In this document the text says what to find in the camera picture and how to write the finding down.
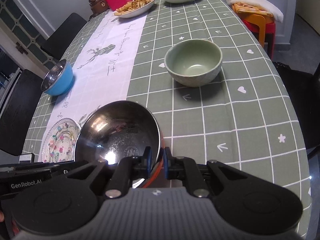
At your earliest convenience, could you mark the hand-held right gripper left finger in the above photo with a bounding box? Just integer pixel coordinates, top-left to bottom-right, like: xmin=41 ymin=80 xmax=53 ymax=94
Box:
xmin=65 ymin=147 xmax=152 ymax=198

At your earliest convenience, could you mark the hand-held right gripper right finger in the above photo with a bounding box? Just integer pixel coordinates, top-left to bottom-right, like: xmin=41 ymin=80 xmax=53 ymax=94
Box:
xmin=163 ymin=147 xmax=243 ymax=198

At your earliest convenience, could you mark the orange steel bowl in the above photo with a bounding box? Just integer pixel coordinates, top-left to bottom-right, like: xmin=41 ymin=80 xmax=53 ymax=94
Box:
xmin=74 ymin=101 xmax=165 ymax=189

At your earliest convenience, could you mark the blue steel bowl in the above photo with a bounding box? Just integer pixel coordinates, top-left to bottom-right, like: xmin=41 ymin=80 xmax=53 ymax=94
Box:
xmin=41 ymin=59 xmax=75 ymax=96

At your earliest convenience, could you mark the green ceramic bowl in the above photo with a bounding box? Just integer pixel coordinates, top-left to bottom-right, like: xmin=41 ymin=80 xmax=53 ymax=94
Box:
xmin=164 ymin=39 xmax=223 ymax=87

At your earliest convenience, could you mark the white tablet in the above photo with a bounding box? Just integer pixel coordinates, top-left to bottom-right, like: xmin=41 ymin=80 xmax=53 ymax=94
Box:
xmin=19 ymin=152 xmax=35 ymax=163

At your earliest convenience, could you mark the black chair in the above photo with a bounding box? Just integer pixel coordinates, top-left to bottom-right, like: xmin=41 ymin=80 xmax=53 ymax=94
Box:
xmin=272 ymin=61 xmax=320 ymax=157
xmin=41 ymin=12 xmax=88 ymax=62
xmin=0 ymin=69 xmax=44 ymax=156

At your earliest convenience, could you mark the green checked tablecloth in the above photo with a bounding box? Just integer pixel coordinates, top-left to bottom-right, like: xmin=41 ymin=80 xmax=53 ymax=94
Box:
xmin=22 ymin=0 xmax=313 ymax=240

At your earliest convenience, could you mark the white table runner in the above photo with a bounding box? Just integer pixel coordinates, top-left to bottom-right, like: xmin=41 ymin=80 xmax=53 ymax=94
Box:
xmin=37 ymin=0 xmax=160 ymax=163

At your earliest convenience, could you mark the glass pane door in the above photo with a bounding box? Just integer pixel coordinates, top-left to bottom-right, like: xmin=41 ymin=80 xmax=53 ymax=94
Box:
xmin=0 ymin=0 xmax=57 ymax=68

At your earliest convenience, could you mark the white plate of fries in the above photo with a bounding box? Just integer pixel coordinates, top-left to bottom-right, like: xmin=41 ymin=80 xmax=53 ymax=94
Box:
xmin=114 ymin=0 xmax=156 ymax=18

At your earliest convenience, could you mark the brown bear water bottle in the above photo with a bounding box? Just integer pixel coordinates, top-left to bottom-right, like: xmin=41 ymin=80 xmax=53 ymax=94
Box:
xmin=88 ymin=0 xmax=108 ymax=15

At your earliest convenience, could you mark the red plastic stool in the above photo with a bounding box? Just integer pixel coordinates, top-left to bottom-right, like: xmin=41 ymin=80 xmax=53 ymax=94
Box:
xmin=242 ymin=20 xmax=277 ymax=55

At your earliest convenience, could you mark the orange patterned cloth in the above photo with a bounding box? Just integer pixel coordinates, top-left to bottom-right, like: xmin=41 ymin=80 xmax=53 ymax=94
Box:
xmin=232 ymin=2 xmax=272 ymax=18

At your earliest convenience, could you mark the white cloth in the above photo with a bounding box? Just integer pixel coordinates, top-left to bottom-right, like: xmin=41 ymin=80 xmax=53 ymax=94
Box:
xmin=224 ymin=0 xmax=284 ymax=22

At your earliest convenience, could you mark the plain cream door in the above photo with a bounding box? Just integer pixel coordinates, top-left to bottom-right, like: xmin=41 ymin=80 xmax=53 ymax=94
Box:
xmin=287 ymin=0 xmax=320 ymax=37

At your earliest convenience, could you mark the brass door handle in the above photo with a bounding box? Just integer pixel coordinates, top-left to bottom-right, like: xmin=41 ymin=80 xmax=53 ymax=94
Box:
xmin=15 ymin=42 xmax=28 ymax=55

